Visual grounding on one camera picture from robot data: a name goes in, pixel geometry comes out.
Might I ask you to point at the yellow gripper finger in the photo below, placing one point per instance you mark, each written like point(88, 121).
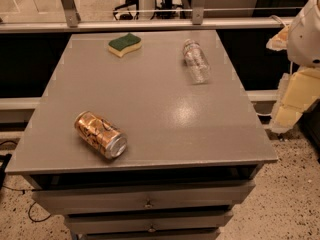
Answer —
point(279, 41)
point(296, 93)

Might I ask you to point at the orange soda can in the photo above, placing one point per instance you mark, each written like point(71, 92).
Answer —
point(101, 134)

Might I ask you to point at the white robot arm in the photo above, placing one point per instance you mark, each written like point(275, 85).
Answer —
point(303, 44)

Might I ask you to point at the clear plastic bottle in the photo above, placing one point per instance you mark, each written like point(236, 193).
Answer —
point(196, 61)

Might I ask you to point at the grey drawer cabinet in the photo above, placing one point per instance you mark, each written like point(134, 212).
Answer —
point(177, 131)

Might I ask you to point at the top grey drawer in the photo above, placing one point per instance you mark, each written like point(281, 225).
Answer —
point(144, 197)

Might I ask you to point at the grey drawer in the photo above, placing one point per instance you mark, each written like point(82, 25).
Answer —
point(148, 222)
point(144, 197)

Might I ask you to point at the black office chair base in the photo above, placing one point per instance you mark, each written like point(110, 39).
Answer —
point(135, 10)

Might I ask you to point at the green and yellow sponge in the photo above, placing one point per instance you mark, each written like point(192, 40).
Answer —
point(125, 44)

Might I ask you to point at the metal window frame rail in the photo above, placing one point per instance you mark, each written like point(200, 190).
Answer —
point(45, 16)

